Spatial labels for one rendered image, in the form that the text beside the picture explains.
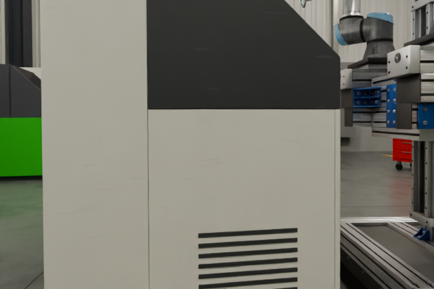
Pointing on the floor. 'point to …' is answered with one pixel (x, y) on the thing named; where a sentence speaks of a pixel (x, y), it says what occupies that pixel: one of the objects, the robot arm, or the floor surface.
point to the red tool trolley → (402, 151)
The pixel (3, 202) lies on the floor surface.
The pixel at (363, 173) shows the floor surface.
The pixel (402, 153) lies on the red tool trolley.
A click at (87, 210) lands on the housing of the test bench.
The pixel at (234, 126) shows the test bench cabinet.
